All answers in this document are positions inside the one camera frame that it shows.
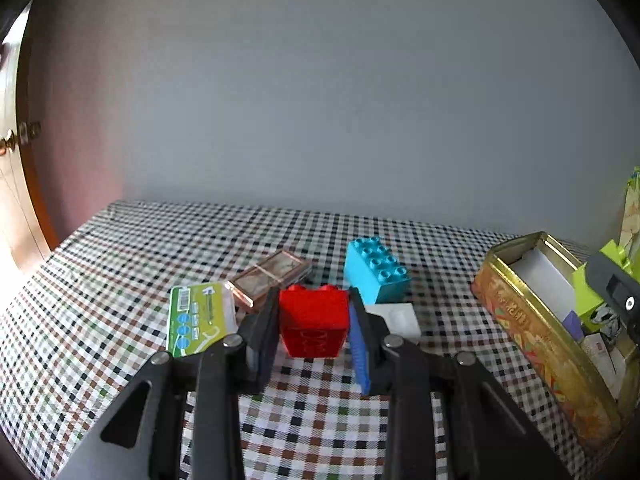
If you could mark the clear box with green label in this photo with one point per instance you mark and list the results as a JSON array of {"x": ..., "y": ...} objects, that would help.
[{"x": 197, "y": 320}]

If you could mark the gold metal tin box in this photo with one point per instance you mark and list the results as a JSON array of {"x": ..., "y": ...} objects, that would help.
[{"x": 540, "y": 340}]

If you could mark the purple building block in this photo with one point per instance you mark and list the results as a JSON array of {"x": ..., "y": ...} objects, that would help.
[{"x": 575, "y": 324}]

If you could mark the green printed blanket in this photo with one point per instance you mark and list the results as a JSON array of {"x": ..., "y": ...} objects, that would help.
[{"x": 632, "y": 210}]

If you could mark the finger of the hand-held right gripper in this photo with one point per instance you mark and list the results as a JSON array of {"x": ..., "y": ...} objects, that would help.
[{"x": 615, "y": 285}]

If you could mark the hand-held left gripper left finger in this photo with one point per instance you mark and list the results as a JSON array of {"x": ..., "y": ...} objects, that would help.
[{"x": 265, "y": 340}]

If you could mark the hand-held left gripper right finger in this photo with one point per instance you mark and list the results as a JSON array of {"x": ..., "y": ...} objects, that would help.
[{"x": 359, "y": 355}]

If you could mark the wooden door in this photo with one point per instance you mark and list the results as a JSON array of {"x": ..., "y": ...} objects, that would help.
[{"x": 12, "y": 210}]

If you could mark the red building block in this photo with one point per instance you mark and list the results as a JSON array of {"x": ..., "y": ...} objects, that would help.
[{"x": 312, "y": 320}]

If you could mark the checkered tablecloth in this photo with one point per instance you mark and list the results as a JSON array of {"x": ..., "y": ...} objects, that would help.
[{"x": 125, "y": 260}]

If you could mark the white paper liner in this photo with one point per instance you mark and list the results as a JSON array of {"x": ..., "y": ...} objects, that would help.
[{"x": 542, "y": 272}]

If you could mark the white box with red seal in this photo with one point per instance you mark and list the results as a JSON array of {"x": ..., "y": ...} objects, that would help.
[{"x": 597, "y": 350}]

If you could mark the lime green printed block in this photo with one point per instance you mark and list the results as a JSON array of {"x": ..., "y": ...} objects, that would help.
[{"x": 585, "y": 291}]

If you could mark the pink framed box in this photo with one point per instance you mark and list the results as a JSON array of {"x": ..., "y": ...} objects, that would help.
[{"x": 265, "y": 277}]

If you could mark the plain white small box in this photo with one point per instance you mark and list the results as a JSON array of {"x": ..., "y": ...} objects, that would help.
[{"x": 400, "y": 322}]

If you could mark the teal building block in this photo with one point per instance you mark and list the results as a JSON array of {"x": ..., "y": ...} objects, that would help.
[{"x": 375, "y": 270}]

